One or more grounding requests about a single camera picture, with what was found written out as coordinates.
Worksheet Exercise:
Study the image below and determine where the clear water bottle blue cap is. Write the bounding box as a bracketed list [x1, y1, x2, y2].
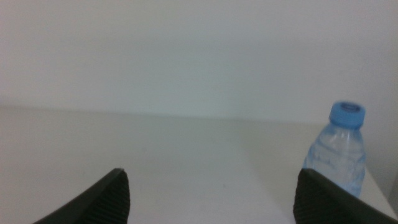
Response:
[302, 100, 367, 199]

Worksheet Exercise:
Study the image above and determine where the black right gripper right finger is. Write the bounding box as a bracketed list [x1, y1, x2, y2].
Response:
[292, 168, 398, 224]

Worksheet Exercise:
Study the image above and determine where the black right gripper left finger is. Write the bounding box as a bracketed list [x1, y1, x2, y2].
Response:
[32, 167, 131, 224]

